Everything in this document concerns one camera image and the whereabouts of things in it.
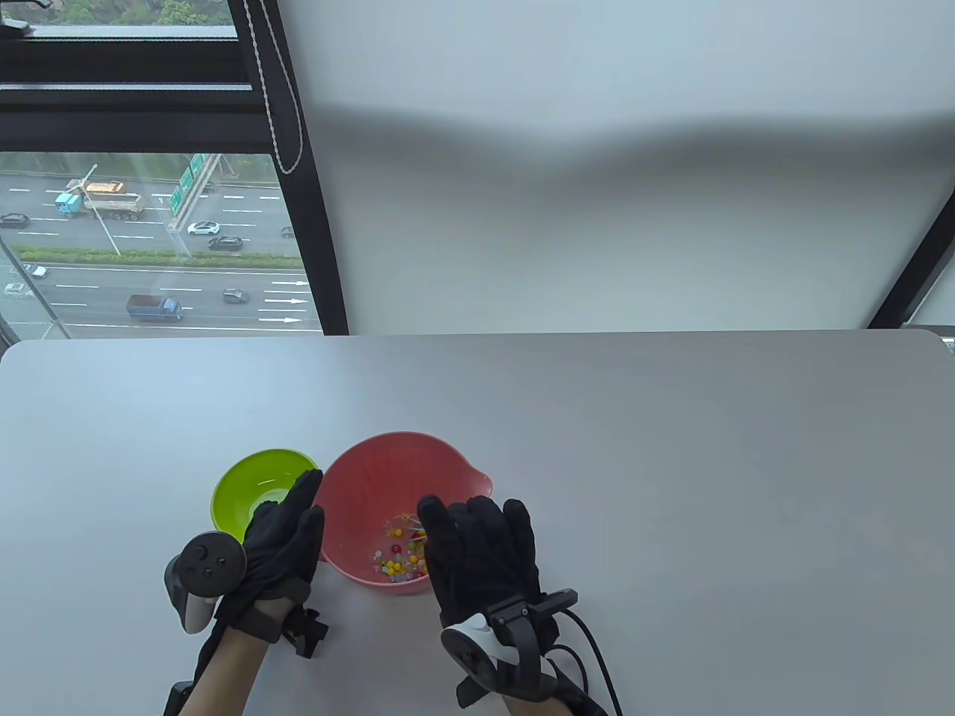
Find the black hand controller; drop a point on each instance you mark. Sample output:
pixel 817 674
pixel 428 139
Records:
pixel 205 563
pixel 515 641

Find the green plastic bowl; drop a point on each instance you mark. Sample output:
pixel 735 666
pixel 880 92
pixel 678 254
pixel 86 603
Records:
pixel 246 485

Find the white roller blind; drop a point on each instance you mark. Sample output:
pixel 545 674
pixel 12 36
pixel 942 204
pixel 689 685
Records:
pixel 597 224

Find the person's right hand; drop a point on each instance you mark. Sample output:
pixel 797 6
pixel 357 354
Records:
pixel 477 552

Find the pile of colourful plastic decorations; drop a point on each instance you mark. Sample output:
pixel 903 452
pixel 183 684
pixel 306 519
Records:
pixel 399 563

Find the green road sign gantry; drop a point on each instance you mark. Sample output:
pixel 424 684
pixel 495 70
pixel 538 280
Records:
pixel 186 183

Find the black right hand controller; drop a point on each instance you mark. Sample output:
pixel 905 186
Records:
pixel 515 641

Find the black window frame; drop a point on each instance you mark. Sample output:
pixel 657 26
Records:
pixel 910 276
pixel 298 186

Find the pink salad bowl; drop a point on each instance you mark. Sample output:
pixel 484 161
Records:
pixel 358 492

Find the person's left hand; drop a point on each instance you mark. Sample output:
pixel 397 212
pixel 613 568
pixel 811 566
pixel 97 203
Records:
pixel 287 544

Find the grey street lamp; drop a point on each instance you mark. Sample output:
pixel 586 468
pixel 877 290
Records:
pixel 97 212

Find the black left hand controller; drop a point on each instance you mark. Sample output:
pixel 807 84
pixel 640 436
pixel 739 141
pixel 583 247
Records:
pixel 205 563

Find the person's right forearm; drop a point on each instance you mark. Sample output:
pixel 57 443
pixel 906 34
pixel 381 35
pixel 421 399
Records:
pixel 533 705

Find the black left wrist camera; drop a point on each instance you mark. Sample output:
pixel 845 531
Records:
pixel 177 699

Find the person's left forearm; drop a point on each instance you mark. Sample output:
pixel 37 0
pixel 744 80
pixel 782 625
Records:
pixel 227 671

